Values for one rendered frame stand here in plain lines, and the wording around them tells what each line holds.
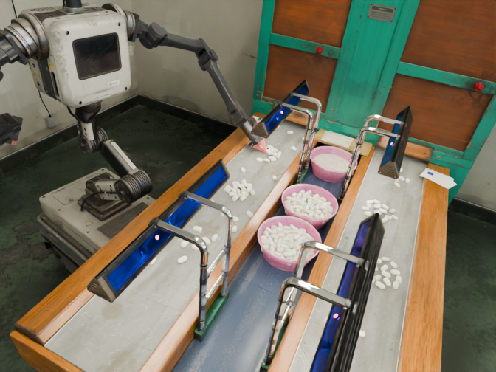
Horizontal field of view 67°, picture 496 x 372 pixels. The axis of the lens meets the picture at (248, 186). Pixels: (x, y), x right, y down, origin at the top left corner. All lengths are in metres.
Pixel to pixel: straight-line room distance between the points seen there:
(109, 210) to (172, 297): 0.85
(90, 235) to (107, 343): 0.82
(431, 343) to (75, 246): 1.66
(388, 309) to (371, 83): 1.28
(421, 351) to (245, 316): 0.58
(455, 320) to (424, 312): 1.15
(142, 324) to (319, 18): 1.75
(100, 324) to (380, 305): 0.96
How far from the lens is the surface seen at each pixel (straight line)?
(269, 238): 1.58
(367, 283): 1.07
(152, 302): 1.36
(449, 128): 2.34
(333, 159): 2.20
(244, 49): 3.43
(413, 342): 1.42
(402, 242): 1.78
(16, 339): 1.40
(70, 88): 1.64
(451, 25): 2.19
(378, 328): 1.43
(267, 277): 1.53
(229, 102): 2.09
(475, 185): 3.41
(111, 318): 1.35
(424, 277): 1.63
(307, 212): 1.76
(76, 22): 1.62
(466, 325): 2.67
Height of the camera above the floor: 1.84
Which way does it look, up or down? 36 degrees down
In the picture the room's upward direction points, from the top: 7 degrees clockwise
